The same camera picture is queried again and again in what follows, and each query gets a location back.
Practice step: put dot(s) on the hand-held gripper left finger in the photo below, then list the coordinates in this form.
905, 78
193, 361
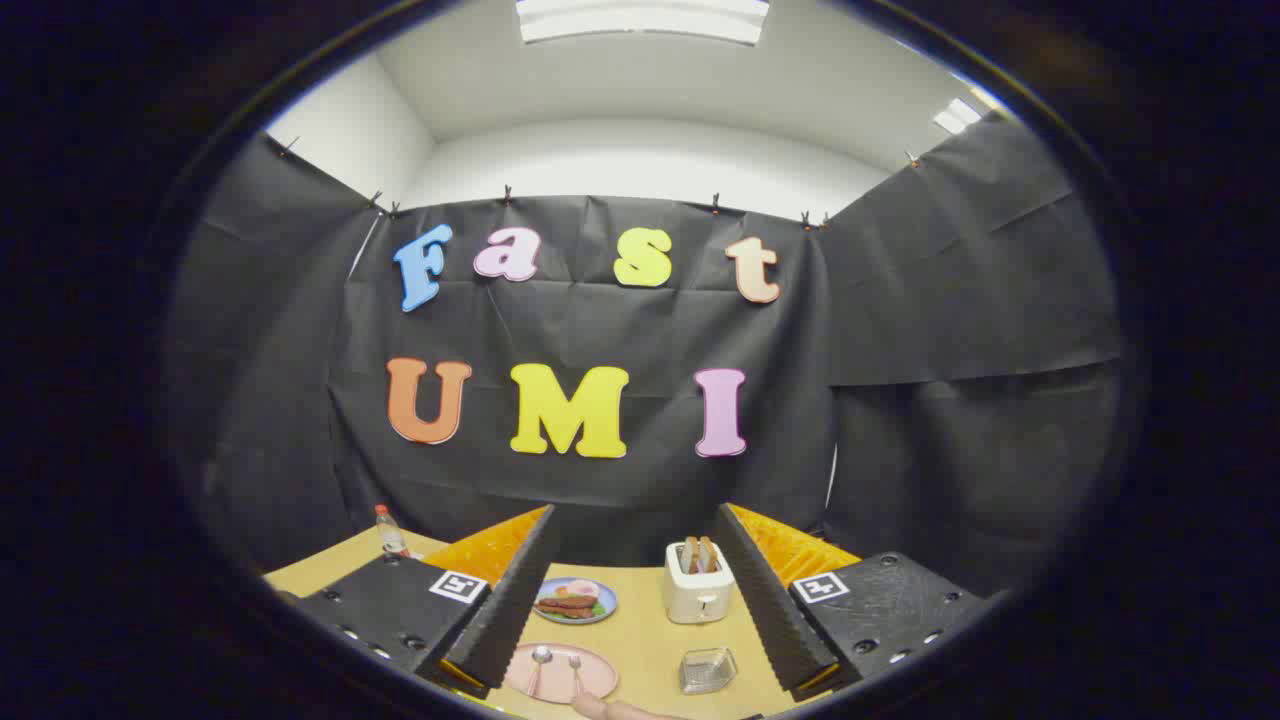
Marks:
510, 610

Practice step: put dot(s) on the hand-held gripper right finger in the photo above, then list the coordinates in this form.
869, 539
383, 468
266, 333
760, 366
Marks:
770, 610

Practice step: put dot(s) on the pink fried egg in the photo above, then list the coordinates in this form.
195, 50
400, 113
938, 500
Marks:
584, 589

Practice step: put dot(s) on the blue plate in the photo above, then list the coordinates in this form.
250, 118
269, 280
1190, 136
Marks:
607, 600

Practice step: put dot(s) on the pink plate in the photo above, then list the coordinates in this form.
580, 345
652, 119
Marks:
600, 675

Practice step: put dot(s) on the brown meat strip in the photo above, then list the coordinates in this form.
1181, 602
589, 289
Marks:
563, 610
568, 600

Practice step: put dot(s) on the clear water bottle red label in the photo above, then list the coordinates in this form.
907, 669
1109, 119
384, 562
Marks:
390, 535

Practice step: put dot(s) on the long ceiling light panel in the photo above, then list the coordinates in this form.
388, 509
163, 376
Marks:
640, 22

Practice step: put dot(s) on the toast slice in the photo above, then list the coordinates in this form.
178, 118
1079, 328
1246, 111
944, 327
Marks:
691, 555
708, 554

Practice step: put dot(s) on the small ceiling light panel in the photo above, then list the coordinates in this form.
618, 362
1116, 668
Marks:
957, 115

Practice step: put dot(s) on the row of black cloth clips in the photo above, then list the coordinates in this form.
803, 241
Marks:
507, 193

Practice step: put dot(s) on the cream toaster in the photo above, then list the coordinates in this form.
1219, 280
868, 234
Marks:
697, 595

